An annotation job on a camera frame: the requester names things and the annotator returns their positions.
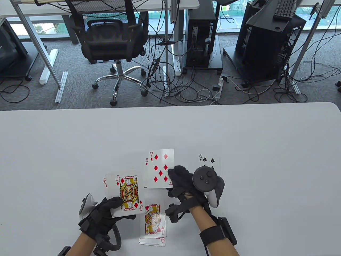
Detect person's right hand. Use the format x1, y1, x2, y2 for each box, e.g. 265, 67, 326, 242
165, 165, 213, 223

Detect person's left hand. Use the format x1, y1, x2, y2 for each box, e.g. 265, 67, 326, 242
78, 197, 136, 240

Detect many-pip diamonds playing card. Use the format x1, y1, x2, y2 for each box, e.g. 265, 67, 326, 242
147, 149, 175, 189

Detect many-pip spades playing card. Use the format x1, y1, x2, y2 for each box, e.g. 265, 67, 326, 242
198, 154, 221, 178

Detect stack of playing cards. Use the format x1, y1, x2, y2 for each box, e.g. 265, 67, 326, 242
104, 172, 145, 218

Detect face hearts playing card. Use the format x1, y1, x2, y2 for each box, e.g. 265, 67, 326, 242
140, 204, 168, 240

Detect person's right forearm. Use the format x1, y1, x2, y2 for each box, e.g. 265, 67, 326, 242
188, 204, 240, 256

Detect person's left forearm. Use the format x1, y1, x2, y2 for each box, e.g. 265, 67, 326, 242
67, 233, 97, 256

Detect grey and white handheld controller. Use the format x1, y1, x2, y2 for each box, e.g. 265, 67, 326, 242
79, 193, 121, 251
192, 166, 225, 208

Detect white power strip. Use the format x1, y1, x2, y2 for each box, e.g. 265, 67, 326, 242
212, 75, 229, 102

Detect black rolling computer stand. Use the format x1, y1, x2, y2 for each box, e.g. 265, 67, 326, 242
183, 35, 224, 75

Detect black flat floor stand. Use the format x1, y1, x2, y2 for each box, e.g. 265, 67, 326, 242
223, 47, 283, 83

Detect large black computer tower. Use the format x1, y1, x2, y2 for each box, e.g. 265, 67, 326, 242
241, 13, 307, 83

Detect black mesh office chair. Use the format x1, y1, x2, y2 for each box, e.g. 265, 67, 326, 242
65, 0, 149, 106

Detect black computer case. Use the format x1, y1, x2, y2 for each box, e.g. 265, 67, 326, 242
235, 0, 257, 56

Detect black tilted board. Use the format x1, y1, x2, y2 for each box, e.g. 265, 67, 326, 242
246, 0, 291, 33

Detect black rolling cabinet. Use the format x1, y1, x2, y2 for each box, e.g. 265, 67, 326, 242
0, 18, 39, 82

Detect black keyboard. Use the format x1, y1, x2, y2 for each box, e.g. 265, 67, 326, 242
273, 0, 297, 21

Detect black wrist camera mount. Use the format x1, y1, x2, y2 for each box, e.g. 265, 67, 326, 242
93, 237, 112, 256
217, 217, 237, 246

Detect tangle of black floor cables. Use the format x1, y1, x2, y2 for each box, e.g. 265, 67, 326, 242
143, 0, 341, 107

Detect black looped floor cable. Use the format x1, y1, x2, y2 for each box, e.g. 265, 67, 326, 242
0, 77, 30, 104

